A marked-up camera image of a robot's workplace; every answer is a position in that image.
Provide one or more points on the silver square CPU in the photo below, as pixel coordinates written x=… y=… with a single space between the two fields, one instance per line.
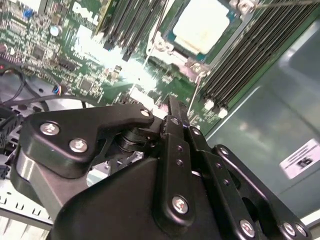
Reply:
x=202 y=27

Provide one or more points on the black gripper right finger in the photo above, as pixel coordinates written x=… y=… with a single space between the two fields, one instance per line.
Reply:
x=250 y=190

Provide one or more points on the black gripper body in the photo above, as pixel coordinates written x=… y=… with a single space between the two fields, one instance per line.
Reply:
x=112 y=207

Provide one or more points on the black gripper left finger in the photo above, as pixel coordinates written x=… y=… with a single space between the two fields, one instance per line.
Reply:
x=75 y=135

